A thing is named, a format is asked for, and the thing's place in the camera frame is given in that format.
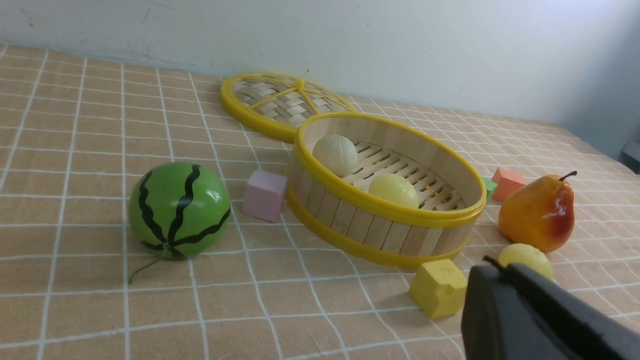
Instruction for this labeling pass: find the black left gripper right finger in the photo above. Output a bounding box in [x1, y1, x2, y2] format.
[483, 256, 639, 360]

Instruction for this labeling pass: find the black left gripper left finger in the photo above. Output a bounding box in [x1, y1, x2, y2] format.
[461, 265, 576, 360]

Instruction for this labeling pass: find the yellow bun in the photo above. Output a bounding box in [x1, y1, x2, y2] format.
[498, 243, 554, 281]
[368, 173, 420, 208]

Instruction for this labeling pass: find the white bun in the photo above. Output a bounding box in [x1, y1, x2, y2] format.
[312, 134, 358, 177]

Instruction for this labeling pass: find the bamboo steamer tray yellow rim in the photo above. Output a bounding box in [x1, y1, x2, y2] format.
[286, 112, 487, 269]

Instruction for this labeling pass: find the woven bamboo steamer lid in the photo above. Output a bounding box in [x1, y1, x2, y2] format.
[221, 72, 357, 143]

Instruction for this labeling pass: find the yellow foam cube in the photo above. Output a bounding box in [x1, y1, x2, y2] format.
[408, 259, 467, 321]

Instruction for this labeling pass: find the orange toy pear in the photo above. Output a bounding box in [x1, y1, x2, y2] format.
[497, 170, 578, 254]

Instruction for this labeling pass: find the green foam cube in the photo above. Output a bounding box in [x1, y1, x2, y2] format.
[482, 177, 498, 199]

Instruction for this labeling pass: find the orange foam cube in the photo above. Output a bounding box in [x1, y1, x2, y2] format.
[490, 167, 526, 202]

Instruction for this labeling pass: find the pink foam cube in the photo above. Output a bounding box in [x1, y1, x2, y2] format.
[241, 170, 288, 223]

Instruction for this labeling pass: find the green toy watermelon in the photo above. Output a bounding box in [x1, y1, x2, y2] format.
[127, 162, 231, 263]

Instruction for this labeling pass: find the checkered orange tablecloth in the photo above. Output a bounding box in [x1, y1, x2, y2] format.
[0, 44, 640, 360]

